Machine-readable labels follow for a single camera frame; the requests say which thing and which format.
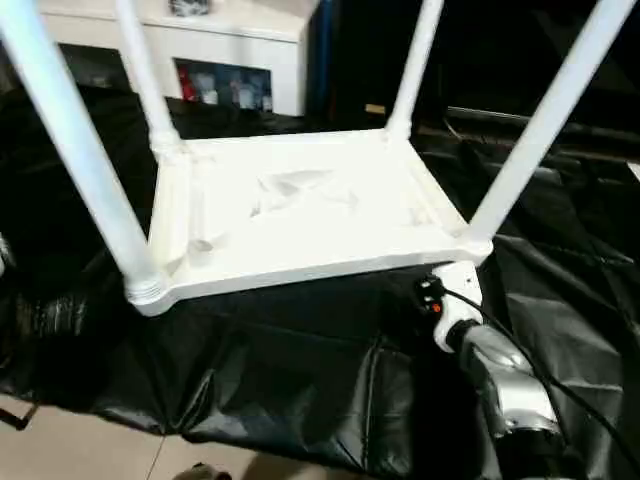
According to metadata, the white plastic table top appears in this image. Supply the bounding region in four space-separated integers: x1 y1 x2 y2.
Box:
125 125 496 319

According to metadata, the black mat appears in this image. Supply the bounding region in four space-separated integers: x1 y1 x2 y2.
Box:
0 80 640 480

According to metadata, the large black furniture piece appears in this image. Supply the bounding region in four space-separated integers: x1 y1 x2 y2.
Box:
325 0 640 126

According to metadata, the black robot left foot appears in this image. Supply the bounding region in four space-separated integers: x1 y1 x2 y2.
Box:
180 464 233 480

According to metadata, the white cabinet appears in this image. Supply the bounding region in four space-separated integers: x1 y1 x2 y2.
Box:
35 0 323 116

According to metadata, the dark glass bowl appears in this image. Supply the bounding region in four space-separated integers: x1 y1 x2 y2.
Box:
168 0 213 17

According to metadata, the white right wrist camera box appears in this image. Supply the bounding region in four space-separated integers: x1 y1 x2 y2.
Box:
432 260 486 353

